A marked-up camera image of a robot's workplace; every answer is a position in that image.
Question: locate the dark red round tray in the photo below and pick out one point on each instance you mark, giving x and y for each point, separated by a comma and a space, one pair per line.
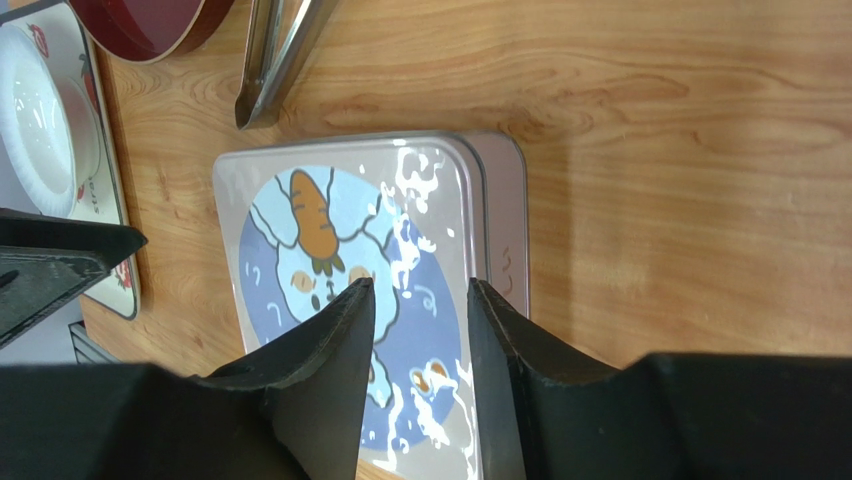
148, 31

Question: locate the silver square tin lid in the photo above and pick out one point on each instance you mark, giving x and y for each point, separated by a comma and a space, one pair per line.
302, 222

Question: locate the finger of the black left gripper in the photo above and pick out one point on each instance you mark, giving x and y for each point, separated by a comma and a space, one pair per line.
47, 262

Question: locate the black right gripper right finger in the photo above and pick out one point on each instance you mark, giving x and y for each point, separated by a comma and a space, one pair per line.
548, 411

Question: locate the strawberry pattern rectangular tray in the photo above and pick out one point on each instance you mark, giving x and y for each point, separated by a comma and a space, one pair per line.
70, 55

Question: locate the metal serving tongs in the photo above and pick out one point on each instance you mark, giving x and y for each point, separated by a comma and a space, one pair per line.
280, 39

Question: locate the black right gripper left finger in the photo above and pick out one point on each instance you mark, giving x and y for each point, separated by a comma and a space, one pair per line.
291, 409

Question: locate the white scalloped plate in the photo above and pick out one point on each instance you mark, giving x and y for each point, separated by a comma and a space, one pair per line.
48, 126

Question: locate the pink square chocolate tin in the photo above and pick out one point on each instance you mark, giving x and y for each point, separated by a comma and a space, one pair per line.
504, 181

